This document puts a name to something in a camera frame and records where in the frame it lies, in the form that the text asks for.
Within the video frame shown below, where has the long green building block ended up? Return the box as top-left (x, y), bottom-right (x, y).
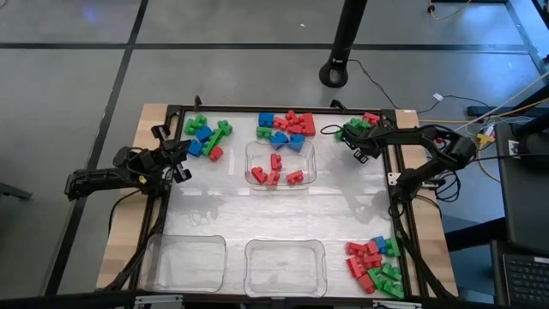
top-left (202, 128), bottom-right (224, 156)

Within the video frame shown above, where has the black furniture foot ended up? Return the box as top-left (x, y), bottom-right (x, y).
top-left (0, 182), bottom-right (33, 201)

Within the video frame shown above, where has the large red building block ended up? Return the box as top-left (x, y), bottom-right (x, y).
top-left (299, 112), bottom-right (317, 137)

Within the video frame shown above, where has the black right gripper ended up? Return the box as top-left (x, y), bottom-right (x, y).
top-left (338, 126), bottom-right (383, 165)

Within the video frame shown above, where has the white plastic table cover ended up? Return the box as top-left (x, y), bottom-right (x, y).
top-left (165, 111), bottom-right (394, 298)

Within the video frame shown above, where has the black laptop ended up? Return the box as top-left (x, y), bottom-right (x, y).
top-left (492, 239), bottom-right (549, 309)

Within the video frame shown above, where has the black computer case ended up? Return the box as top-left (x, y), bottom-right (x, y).
top-left (495, 122), bottom-right (549, 255)

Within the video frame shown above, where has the black metal table frame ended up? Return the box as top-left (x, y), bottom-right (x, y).
top-left (96, 96), bottom-right (458, 309)

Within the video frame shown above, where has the clear plastic bin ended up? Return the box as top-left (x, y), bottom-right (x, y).
top-left (143, 233), bottom-right (227, 294)
top-left (243, 239), bottom-right (329, 299)
top-left (244, 140), bottom-right (317, 192)

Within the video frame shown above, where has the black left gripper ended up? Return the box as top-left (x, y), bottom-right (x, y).
top-left (150, 124), bottom-right (193, 184)

